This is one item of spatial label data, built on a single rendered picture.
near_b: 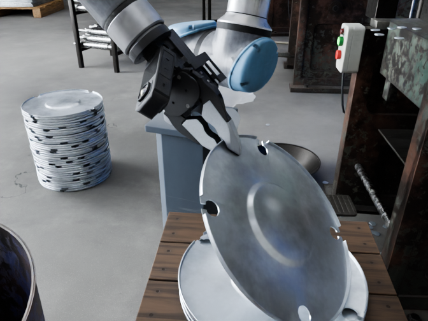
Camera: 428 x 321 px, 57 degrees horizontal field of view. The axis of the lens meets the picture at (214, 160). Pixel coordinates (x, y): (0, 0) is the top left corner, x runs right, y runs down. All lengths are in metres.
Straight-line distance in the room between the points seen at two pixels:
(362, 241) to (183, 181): 0.46
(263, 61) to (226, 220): 0.42
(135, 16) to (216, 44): 0.30
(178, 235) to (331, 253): 0.29
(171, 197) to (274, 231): 0.54
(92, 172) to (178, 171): 0.65
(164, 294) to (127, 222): 0.76
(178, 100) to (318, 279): 0.32
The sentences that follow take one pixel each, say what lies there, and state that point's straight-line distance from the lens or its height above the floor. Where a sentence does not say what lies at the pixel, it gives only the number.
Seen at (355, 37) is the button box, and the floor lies 0.60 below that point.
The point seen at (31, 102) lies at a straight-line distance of 1.66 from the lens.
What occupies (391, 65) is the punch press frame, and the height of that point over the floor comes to 0.54.
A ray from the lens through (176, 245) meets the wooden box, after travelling 0.75.
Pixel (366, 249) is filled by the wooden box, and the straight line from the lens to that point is 0.79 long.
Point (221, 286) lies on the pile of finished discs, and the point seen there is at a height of 0.38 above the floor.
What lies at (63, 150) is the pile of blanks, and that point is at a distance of 1.54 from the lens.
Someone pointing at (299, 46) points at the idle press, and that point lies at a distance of 2.60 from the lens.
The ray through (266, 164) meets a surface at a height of 0.53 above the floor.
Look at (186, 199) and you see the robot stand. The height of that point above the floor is 0.25.
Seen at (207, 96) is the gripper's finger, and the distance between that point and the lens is 0.56.
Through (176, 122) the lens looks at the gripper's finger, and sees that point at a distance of 0.59.
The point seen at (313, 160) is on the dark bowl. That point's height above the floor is 0.05.
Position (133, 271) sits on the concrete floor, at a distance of 1.22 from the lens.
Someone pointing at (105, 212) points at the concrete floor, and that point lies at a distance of 1.47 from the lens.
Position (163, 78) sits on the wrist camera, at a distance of 0.52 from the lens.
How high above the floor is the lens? 0.84
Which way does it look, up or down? 29 degrees down
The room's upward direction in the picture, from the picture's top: straight up
